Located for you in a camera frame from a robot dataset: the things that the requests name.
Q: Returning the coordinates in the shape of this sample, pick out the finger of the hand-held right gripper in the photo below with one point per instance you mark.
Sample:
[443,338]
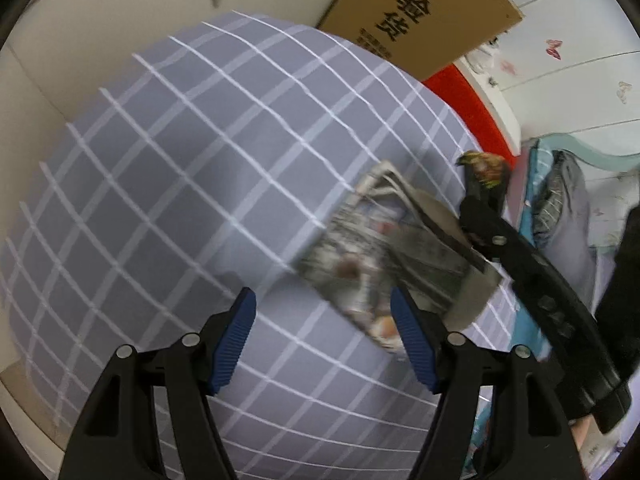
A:
[485,215]

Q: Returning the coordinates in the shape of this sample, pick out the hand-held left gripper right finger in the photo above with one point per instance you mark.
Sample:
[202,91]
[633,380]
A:
[412,340]

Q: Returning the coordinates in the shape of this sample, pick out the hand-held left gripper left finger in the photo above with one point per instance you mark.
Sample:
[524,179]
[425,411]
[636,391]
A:
[232,340]

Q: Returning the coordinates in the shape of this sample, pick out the green wrapper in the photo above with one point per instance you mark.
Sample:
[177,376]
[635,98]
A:
[482,165]

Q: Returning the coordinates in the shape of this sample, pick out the dark printed packet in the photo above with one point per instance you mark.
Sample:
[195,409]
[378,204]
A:
[340,250]

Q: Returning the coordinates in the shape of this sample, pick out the person's right forearm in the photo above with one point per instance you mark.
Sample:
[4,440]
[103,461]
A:
[584,435]

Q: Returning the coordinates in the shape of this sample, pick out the blue checked pillow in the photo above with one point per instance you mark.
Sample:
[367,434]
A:
[540,170]

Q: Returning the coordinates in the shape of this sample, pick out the grey duvet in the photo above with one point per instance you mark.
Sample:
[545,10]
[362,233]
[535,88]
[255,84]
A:
[570,240]

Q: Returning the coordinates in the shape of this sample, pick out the white bench top board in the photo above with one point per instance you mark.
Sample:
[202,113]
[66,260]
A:
[500,110]

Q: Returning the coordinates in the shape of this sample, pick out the red storage bench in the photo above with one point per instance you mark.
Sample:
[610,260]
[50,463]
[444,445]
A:
[470,95]

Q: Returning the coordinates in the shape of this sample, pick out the teal white bunk bed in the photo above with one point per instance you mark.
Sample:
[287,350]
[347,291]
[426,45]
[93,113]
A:
[600,156]

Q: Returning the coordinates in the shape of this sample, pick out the pale pink butterfly sticker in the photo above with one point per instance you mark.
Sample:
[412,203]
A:
[507,66]

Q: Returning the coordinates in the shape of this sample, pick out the white plastic bag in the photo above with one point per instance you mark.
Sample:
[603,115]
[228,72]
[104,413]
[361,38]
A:
[482,57]

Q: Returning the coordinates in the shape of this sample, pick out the table with checked cloth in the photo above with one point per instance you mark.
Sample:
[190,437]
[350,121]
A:
[175,160]

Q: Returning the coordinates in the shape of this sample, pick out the large printed cardboard box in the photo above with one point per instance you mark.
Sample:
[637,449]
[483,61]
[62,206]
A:
[430,15]

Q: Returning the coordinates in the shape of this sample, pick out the white wardrobe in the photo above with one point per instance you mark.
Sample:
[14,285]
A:
[575,10]

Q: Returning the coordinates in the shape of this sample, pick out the pink butterfly wall sticker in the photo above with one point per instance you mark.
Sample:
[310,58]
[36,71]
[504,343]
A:
[553,47]

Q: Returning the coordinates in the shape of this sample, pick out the beige butterfly wall sticker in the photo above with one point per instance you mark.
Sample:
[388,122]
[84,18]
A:
[623,92]

